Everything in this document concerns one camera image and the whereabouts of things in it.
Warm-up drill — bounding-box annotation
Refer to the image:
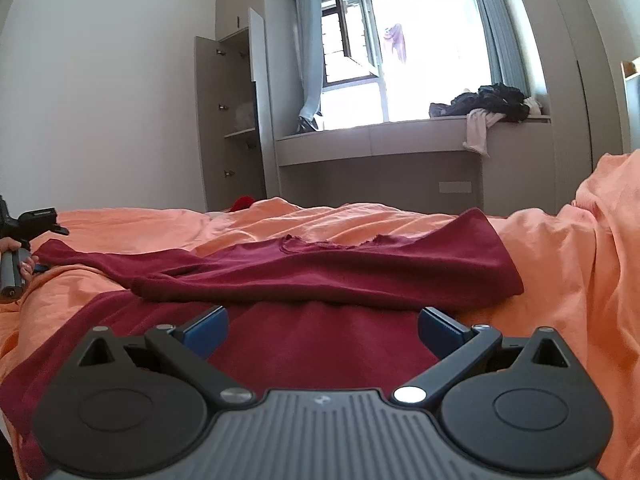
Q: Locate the dark red shirt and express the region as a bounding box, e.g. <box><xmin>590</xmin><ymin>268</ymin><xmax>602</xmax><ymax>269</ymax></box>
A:
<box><xmin>0</xmin><ymin>207</ymin><xmax>526</xmax><ymax>461</ymax></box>

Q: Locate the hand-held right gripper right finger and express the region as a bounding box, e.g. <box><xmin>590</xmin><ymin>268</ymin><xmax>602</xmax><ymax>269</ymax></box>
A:
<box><xmin>392</xmin><ymin>306</ymin><xmax>574</xmax><ymax>408</ymax></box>

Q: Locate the window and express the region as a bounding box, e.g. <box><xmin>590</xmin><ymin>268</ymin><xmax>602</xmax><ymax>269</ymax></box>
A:
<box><xmin>320</xmin><ymin>0</ymin><xmax>493</xmax><ymax>127</ymax></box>

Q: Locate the grey window bench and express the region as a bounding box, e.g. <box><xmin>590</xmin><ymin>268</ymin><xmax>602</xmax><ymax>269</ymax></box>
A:
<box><xmin>273</xmin><ymin>114</ymin><xmax>557</xmax><ymax>213</ymax></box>

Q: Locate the orange pillow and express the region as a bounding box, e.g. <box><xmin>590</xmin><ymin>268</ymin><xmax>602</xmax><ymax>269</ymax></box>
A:
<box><xmin>572</xmin><ymin>151</ymin><xmax>640</xmax><ymax>226</ymax></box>

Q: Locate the pile of dark clothes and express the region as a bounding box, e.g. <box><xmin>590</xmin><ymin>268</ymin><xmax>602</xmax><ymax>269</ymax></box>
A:
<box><xmin>428</xmin><ymin>83</ymin><xmax>532</xmax><ymax>124</ymax></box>

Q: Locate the tall grey wardrobe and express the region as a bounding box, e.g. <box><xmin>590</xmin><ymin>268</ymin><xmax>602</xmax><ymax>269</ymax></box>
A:
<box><xmin>490</xmin><ymin>0</ymin><xmax>640</xmax><ymax>213</ymax></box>

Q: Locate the white garment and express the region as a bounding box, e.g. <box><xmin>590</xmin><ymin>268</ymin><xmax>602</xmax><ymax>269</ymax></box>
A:
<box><xmin>462</xmin><ymin>108</ymin><xmax>507</xmax><ymax>156</ymax></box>

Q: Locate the open grey wardrobe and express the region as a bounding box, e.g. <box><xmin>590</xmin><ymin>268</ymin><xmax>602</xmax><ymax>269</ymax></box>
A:
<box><xmin>193</xmin><ymin>0</ymin><xmax>296</xmax><ymax>214</ymax></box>

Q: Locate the person's left hand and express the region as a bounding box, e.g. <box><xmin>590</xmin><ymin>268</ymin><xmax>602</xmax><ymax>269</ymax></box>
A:
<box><xmin>0</xmin><ymin>238</ymin><xmax>40</xmax><ymax>282</ymax></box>

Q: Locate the purple hanging garment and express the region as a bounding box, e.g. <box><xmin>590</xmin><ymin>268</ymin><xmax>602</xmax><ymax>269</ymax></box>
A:
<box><xmin>382</xmin><ymin>23</ymin><xmax>409</xmax><ymax>65</ymax></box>

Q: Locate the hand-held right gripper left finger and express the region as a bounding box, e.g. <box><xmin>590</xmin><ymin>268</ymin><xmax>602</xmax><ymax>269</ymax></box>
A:
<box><xmin>75</xmin><ymin>305</ymin><xmax>254</xmax><ymax>409</ymax></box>

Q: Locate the orange blanket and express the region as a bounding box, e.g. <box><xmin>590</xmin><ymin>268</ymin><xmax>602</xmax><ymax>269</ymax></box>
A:
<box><xmin>0</xmin><ymin>151</ymin><xmax>640</xmax><ymax>480</ymax></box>

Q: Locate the sheer blue curtain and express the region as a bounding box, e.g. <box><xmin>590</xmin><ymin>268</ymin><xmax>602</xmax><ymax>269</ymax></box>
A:
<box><xmin>294</xmin><ymin>0</ymin><xmax>325</xmax><ymax>134</ymax></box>

